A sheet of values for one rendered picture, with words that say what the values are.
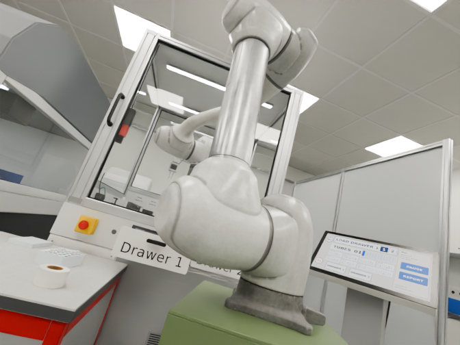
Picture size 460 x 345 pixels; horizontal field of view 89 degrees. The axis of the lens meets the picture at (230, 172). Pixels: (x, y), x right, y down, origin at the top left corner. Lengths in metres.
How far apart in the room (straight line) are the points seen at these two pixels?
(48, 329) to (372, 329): 1.23
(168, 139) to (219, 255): 0.66
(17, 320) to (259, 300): 0.51
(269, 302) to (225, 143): 0.35
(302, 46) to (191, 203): 0.63
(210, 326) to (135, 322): 0.88
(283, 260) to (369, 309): 0.92
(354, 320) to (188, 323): 1.09
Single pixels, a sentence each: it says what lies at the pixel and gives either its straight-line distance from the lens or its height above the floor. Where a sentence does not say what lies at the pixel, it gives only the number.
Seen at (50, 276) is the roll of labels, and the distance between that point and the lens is 0.77.
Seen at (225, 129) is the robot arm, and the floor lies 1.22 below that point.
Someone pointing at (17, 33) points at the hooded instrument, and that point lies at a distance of 1.41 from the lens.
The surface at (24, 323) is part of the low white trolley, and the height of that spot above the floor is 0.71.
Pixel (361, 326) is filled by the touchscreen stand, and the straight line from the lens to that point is 1.44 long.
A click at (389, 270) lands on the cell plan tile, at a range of 1.38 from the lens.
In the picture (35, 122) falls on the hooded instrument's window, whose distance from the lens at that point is 1.63.
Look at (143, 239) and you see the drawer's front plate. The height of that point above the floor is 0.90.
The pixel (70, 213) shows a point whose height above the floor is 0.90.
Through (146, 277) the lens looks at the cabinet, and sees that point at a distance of 1.26.
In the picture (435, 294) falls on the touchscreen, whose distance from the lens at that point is 1.33.
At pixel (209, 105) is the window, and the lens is 1.42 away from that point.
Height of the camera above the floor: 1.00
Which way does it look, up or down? 15 degrees up
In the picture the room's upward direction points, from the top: 16 degrees clockwise
